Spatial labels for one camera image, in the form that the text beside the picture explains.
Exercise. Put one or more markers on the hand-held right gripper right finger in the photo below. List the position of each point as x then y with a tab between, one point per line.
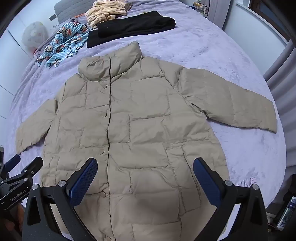
207	183

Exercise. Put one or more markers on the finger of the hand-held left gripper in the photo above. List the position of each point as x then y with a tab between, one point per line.
12	162
32	166

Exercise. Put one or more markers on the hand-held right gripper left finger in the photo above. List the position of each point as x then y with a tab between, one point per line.
84	183

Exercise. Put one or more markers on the beige puffer jacket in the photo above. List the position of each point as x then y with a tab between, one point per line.
143	115

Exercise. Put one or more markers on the person's left hand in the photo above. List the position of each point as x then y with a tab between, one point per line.
11	226

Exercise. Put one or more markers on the blue white book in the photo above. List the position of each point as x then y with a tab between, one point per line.
286	213

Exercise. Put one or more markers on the white wardrobe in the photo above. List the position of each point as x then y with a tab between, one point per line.
9	69

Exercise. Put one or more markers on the blue monkey print pajamas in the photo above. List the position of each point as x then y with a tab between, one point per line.
62	44

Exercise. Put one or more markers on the white covered fan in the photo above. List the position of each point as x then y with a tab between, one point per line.
34	34

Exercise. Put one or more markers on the purple fleece blanket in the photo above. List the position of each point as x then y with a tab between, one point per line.
208	46

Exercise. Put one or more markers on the flat black folded garment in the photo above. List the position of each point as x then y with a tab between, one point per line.
94	40

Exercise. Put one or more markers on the thin orange strip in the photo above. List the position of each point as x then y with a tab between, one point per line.
82	15

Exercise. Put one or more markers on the grey quilted headboard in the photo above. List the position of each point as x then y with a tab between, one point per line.
67	9

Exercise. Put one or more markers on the thick black folded garment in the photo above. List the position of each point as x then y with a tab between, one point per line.
138	25

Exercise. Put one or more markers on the cream striped garment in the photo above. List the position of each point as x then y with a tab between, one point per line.
101	14

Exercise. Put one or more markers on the pale grey curtain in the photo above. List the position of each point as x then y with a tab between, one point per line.
216	14

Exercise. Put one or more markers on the small colourful boxes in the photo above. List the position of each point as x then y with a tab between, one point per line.
201	8

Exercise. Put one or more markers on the dark framed window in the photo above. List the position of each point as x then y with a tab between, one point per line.
272	14

